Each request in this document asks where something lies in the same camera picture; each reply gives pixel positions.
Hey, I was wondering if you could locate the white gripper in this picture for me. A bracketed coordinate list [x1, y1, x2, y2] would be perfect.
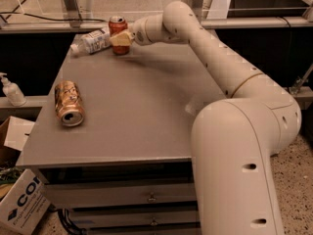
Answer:
[110, 14, 162, 46]

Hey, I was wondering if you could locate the red coke can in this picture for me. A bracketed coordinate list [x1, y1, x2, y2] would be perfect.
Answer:
[109, 16, 130, 55]

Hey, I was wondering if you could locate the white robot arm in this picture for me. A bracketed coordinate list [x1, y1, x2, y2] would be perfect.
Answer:
[111, 1, 301, 235]

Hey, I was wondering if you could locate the clear plastic water bottle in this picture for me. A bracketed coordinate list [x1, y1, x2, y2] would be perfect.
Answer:
[70, 27, 111, 57]

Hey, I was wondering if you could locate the gold crushed soda can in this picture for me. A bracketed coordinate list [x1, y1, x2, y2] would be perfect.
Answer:
[55, 80, 85, 127]

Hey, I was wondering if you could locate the white pump dispenser bottle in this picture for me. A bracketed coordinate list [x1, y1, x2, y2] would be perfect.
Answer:
[0, 72, 26, 107]

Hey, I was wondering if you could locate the grey drawer cabinet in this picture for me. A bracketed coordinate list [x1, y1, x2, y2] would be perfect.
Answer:
[18, 43, 223, 235]

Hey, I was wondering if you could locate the white cardboard box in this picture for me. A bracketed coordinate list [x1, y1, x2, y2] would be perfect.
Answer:
[0, 116, 52, 235]

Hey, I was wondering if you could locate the black cable on ledge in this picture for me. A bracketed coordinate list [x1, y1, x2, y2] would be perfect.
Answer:
[0, 11, 107, 24]

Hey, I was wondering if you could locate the top drawer metal handle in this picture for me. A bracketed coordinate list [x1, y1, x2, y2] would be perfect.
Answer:
[147, 192, 157, 203]

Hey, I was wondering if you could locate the drawer metal handle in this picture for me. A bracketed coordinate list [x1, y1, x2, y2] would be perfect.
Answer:
[150, 217, 158, 227]
[147, 192, 157, 203]

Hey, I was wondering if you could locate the black cable under cabinet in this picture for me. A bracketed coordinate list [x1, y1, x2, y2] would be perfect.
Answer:
[57, 209, 86, 235]

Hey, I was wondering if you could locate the middle drawer metal handle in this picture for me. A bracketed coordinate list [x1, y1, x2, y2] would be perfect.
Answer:
[150, 217, 158, 227]

